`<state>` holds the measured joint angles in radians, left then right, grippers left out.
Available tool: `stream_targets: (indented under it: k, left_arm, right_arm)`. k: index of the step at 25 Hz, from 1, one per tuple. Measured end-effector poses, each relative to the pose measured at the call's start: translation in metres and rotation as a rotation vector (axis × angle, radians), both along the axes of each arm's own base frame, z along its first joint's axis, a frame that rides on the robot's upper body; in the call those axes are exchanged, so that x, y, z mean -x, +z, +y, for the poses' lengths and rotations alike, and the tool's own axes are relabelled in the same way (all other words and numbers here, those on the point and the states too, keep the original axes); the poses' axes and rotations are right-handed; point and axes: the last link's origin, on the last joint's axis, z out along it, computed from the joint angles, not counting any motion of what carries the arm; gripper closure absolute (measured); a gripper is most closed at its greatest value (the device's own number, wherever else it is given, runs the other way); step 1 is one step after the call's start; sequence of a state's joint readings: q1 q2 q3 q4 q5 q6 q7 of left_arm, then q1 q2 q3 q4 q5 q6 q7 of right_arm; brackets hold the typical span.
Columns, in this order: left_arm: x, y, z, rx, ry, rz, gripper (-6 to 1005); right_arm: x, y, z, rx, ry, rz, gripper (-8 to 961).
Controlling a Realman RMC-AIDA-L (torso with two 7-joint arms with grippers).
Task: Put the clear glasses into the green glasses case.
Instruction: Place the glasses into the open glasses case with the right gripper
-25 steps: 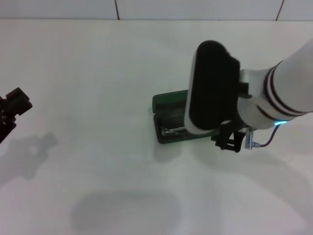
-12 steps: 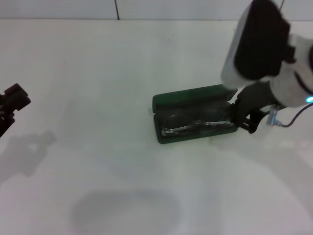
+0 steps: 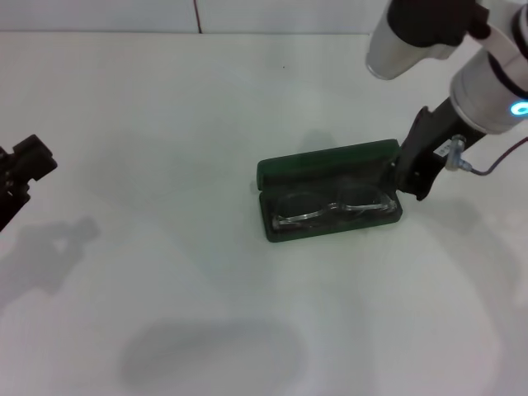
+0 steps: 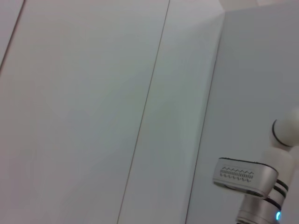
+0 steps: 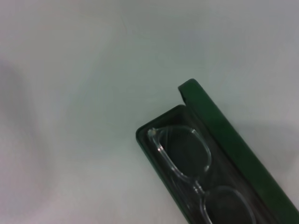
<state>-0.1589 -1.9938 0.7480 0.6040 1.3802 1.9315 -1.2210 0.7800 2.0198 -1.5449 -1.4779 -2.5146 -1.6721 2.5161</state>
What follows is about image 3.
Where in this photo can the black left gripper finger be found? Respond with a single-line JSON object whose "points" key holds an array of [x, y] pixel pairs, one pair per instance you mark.
{"points": [[11, 202], [35, 158]]}

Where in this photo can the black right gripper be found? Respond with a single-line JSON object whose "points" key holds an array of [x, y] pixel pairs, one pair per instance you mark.
{"points": [[429, 144]]}

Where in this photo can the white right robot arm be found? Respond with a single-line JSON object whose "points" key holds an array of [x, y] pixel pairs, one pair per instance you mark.
{"points": [[491, 90]]}

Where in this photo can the clear white glasses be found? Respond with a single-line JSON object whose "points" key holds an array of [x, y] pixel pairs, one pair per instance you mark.
{"points": [[330, 210]]}

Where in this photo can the green glasses case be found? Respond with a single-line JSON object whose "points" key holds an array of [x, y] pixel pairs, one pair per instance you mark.
{"points": [[313, 165]]}

